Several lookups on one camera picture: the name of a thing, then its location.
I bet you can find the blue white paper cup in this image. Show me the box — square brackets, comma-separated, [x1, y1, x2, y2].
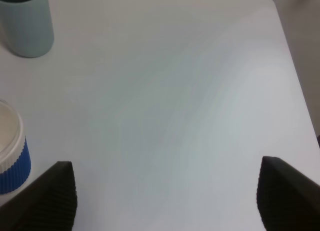
[0, 100, 32, 195]

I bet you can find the light green cup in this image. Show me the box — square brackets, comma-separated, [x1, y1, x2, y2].
[0, 0, 55, 58]

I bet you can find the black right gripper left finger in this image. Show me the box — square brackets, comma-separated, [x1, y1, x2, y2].
[0, 161, 78, 231]

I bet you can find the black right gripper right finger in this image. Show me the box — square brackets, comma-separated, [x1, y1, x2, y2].
[256, 156, 320, 231]

